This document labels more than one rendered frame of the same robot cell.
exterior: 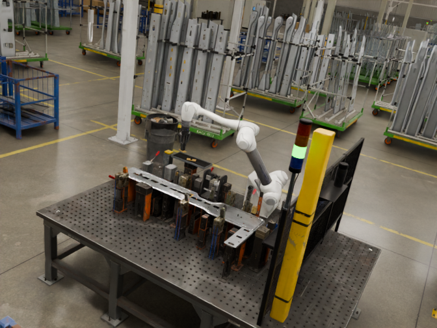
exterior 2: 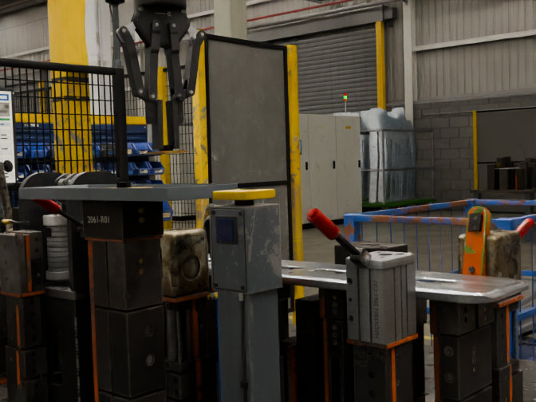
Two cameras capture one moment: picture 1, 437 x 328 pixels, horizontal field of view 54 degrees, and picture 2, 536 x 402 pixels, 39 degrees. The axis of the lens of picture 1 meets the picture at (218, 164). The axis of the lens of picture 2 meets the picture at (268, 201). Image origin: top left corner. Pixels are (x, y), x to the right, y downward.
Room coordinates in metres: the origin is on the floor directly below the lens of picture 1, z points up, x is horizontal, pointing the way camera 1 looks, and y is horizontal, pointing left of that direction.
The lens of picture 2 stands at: (4.70, 0.75, 1.20)
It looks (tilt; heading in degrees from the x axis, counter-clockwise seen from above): 3 degrees down; 194
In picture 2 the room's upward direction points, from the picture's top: 2 degrees counter-clockwise
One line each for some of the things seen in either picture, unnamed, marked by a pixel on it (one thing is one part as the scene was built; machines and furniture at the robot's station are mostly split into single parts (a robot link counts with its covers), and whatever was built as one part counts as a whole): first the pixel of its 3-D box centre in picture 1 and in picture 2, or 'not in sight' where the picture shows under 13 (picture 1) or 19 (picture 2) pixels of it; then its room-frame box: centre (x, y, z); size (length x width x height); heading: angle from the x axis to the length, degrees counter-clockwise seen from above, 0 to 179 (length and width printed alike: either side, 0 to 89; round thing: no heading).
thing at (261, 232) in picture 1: (259, 249); not in sight; (2.76, -0.40, 0.88); 0.08 x 0.08 x 0.36; 62
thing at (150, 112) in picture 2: not in sight; (144, 106); (3.70, 0.32, 1.28); 0.03 x 0.01 x 0.05; 130
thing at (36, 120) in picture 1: (13, 97); not in sight; (6.79, 3.51, 0.47); 1.20 x 0.80 x 0.95; 64
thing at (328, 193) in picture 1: (332, 185); not in sight; (2.81, -0.82, 1.46); 0.36 x 0.15 x 0.18; 152
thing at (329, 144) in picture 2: not in sight; (312, 158); (-8.68, -1.73, 1.22); 2.40 x 0.54 x 2.45; 152
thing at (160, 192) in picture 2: (191, 160); (121, 191); (3.62, 0.25, 1.16); 0.37 x 0.14 x 0.02; 62
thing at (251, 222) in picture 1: (186, 196); (195, 260); (3.22, 0.22, 1.00); 1.38 x 0.22 x 0.02; 62
